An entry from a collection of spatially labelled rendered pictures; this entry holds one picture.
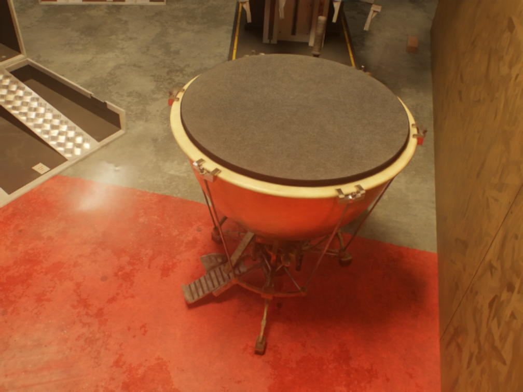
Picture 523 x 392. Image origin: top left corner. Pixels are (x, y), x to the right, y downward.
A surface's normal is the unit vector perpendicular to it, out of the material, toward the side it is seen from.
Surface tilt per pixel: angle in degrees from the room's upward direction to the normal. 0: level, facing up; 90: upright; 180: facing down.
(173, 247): 0
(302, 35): 90
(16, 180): 2
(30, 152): 2
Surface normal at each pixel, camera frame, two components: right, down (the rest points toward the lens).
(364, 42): 0.06, -0.75
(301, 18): -0.02, 0.65
